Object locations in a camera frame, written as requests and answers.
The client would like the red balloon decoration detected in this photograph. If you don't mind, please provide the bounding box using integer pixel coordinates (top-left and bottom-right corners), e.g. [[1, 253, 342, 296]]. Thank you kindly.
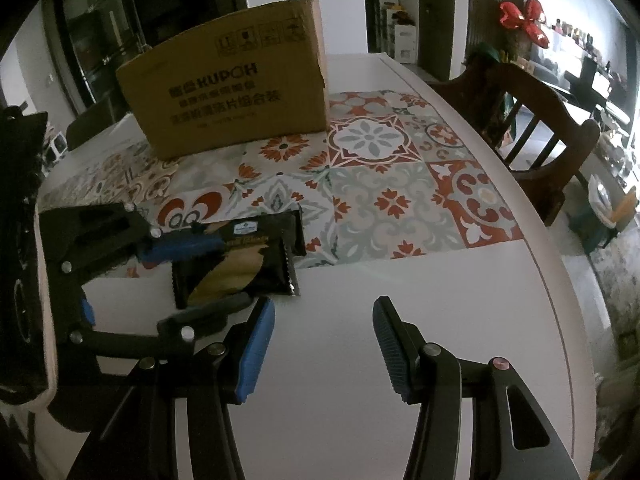
[[500, 0, 549, 47]]

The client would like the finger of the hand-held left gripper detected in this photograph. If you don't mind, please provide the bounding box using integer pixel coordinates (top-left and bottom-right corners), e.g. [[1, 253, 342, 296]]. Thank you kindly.
[[39, 203, 227, 287], [66, 293, 254, 362]]

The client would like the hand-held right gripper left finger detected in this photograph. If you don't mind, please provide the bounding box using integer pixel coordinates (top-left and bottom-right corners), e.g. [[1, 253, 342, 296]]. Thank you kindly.
[[65, 296, 276, 480]]

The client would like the patterned table mat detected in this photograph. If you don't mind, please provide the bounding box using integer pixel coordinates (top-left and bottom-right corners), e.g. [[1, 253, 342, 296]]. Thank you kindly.
[[40, 90, 526, 270]]

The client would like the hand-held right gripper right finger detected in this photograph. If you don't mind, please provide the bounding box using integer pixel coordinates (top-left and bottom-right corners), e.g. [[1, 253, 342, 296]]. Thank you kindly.
[[372, 296, 576, 480]]

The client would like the black and gold snack packet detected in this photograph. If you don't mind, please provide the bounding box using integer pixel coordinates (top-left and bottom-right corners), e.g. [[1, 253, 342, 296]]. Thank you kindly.
[[170, 208, 307, 310]]

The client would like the brown cardboard box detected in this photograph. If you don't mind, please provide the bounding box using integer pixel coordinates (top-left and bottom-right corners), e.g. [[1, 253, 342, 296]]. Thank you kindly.
[[115, 0, 331, 162]]

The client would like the stack of white boxes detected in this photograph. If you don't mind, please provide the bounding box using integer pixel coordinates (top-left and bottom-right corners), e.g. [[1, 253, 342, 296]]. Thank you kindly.
[[377, 0, 419, 64]]

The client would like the dark upholstered chair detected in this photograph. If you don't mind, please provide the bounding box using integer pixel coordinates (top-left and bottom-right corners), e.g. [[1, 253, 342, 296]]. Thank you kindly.
[[65, 97, 134, 152]]

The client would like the dark glass sliding door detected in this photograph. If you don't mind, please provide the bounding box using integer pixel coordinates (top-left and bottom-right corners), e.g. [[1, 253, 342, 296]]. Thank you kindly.
[[54, 0, 242, 112]]

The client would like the dark interior door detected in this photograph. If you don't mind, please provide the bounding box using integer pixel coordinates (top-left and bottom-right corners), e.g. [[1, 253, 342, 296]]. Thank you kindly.
[[417, 0, 469, 82]]

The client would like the dark wooden chair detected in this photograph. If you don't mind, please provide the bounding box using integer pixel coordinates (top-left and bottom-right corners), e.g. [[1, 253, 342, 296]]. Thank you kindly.
[[440, 52, 602, 227]]

